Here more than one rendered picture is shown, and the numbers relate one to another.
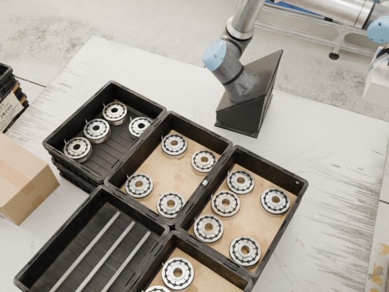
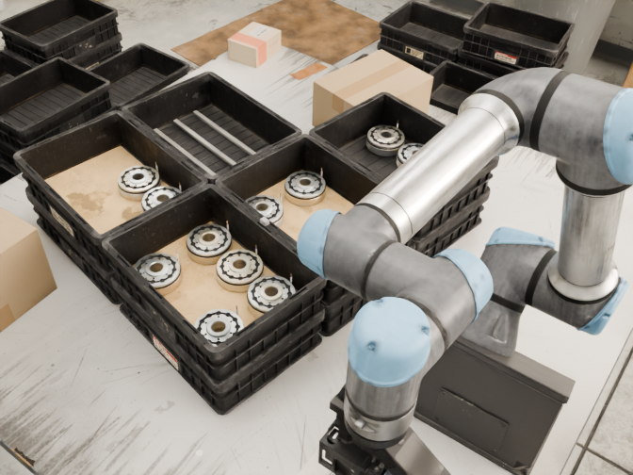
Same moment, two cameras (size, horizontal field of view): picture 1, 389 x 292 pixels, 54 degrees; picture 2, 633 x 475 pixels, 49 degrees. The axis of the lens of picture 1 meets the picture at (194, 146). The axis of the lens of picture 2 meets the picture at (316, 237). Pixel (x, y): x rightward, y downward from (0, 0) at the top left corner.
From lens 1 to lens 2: 1.48 m
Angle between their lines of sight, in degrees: 61
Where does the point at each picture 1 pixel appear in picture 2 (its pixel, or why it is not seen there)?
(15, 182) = (344, 90)
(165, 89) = not seen: hidden behind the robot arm
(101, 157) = (370, 163)
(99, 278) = (196, 149)
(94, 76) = not seen: hidden behind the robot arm
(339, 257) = (111, 459)
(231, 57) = (504, 262)
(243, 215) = (217, 293)
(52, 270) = (224, 118)
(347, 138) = not seen: outside the picture
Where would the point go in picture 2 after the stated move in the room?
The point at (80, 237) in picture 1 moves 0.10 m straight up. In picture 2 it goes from (255, 139) to (254, 107)
